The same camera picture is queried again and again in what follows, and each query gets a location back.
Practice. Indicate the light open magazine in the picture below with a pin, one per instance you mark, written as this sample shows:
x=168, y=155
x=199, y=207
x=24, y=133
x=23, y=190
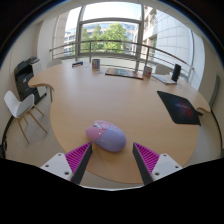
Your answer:
x=162, y=78

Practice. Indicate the black mouse pad with print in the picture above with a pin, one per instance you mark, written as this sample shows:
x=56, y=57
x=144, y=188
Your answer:
x=180, y=108

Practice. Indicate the metal balcony railing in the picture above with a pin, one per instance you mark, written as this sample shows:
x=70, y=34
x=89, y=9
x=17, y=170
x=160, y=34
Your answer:
x=113, y=42

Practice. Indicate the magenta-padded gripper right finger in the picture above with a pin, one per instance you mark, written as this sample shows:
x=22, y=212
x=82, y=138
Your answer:
x=148, y=159

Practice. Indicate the small flat dark box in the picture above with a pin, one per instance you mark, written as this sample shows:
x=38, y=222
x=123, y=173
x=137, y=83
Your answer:
x=77, y=64

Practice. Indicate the black office printer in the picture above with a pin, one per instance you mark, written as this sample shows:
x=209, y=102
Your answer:
x=24, y=78

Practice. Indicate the dark colourful magazine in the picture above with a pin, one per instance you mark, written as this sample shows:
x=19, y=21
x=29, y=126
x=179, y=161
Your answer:
x=124, y=73

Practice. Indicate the pink and lilac computer mouse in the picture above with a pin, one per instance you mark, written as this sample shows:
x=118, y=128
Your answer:
x=107, y=136

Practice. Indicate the small blue striped cup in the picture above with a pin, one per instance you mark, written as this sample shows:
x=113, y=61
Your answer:
x=96, y=63

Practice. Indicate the white chair with wooden legs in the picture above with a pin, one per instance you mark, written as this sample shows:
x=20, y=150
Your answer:
x=18, y=106

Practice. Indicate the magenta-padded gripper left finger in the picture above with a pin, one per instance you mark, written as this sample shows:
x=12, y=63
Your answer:
x=77, y=159

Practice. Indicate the black cylindrical speaker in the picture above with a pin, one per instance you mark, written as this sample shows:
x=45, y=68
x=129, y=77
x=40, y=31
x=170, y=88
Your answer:
x=176, y=72

